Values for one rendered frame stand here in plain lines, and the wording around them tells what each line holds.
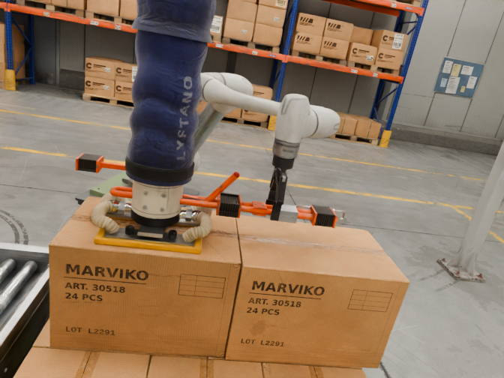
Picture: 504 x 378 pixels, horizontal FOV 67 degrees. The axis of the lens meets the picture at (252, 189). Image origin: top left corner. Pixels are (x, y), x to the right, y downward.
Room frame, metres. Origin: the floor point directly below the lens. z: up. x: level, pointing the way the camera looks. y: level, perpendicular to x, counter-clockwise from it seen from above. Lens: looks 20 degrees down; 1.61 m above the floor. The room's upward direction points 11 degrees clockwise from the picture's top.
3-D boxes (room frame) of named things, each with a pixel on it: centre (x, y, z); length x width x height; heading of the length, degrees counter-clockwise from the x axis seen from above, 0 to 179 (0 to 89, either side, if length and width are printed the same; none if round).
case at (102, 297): (1.25, 0.32, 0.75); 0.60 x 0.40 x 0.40; 99
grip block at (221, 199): (1.26, 0.07, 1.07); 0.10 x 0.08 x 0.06; 9
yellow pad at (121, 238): (1.13, 0.30, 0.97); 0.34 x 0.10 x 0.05; 99
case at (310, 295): (1.34, -0.28, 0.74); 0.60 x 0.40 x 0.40; 99
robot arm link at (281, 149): (1.30, -0.09, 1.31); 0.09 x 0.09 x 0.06
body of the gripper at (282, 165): (1.30, -0.09, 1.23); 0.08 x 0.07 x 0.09; 9
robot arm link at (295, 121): (1.31, -0.10, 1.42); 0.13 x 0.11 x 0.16; 134
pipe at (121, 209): (1.22, 0.32, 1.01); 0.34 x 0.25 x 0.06; 99
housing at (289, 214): (1.29, -0.14, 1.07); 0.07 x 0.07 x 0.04; 9
